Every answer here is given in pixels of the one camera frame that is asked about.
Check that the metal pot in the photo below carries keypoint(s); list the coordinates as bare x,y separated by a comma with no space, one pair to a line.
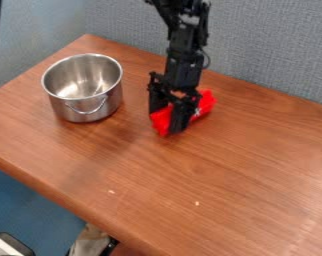
82,84

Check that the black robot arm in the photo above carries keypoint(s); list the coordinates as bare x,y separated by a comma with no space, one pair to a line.
185,18

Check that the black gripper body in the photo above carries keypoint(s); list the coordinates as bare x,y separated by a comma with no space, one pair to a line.
181,73

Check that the beige cloth under table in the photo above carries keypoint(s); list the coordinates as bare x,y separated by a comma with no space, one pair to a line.
90,242

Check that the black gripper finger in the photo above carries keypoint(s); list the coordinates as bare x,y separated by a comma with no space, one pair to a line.
182,111
158,97

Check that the red star-shaped block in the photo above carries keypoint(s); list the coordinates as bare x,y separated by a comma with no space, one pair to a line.
160,118

